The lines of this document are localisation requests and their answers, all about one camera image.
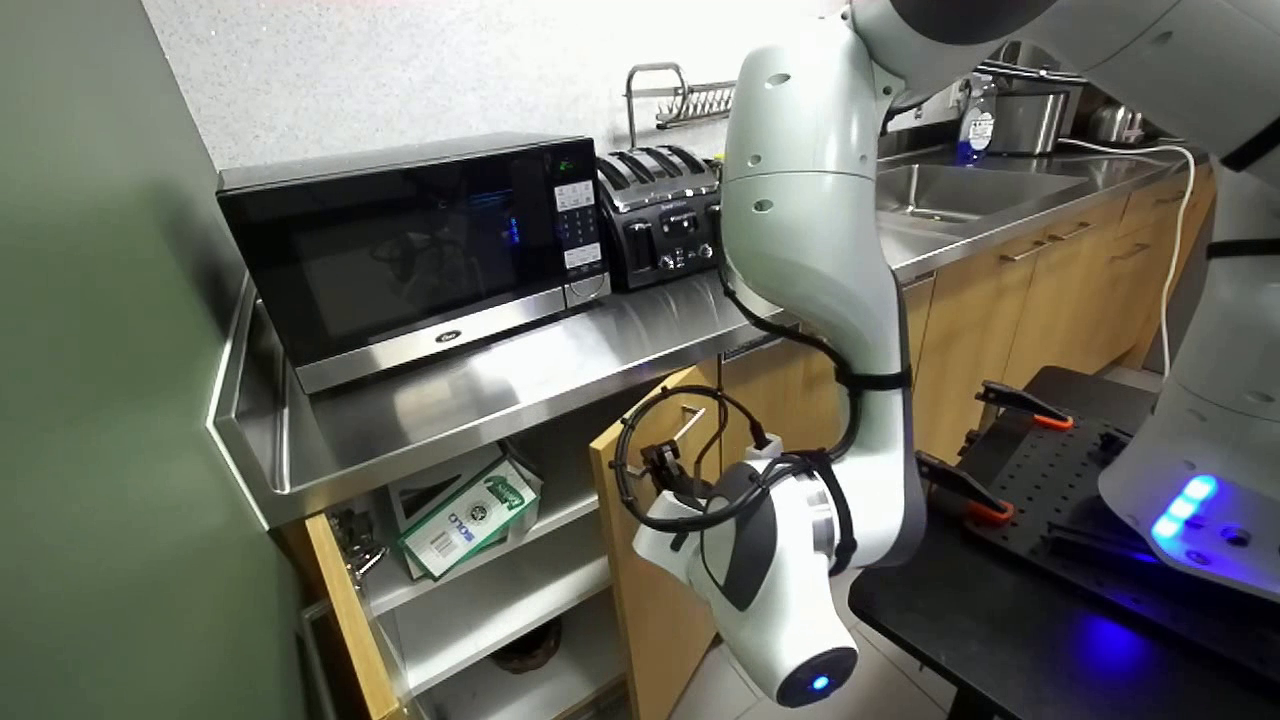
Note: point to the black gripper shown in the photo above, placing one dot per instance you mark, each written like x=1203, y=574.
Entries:
x=680, y=481

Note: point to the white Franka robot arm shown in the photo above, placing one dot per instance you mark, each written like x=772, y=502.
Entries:
x=814, y=243

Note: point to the white cupboard shelf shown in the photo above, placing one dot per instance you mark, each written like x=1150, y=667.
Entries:
x=400, y=599
x=465, y=620

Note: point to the green white cardboard box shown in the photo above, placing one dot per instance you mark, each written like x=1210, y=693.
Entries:
x=472, y=523

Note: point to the black four-slot toaster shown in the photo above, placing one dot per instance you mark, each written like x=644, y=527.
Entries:
x=661, y=226

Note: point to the dark bowl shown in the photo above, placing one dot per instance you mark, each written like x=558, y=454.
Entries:
x=525, y=650

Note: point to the black orange spring clamp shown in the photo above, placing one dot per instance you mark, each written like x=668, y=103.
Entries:
x=1022, y=401
x=964, y=491

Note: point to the black steel microwave oven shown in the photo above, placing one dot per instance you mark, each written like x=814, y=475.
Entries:
x=400, y=255

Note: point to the black robot table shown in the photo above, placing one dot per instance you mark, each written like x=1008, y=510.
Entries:
x=962, y=625

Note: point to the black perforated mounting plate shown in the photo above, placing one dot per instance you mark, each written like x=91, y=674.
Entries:
x=1041, y=481

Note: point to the stainless steel sink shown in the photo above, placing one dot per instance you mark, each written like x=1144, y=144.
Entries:
x=984, y=187

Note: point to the clear blue soap bottle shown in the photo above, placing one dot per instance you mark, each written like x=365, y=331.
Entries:
x=978, y=132

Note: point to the steel pot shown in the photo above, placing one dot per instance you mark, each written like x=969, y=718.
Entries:
x=1030, y=120

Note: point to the steel kettle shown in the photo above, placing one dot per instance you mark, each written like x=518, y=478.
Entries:
x=1121, y=127

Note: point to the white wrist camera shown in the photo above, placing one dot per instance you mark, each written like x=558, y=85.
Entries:
x=766, y=467

